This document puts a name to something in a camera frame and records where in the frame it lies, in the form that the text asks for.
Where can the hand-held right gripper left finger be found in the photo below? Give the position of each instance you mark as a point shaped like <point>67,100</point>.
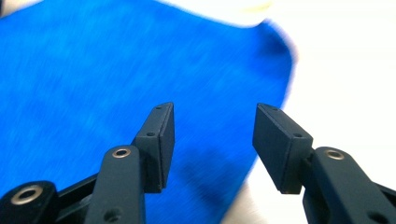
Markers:
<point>155,149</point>

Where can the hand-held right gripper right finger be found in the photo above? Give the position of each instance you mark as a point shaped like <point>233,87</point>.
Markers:
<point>289,155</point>

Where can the blue cloth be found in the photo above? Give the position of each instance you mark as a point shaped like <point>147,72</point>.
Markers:
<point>93,77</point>

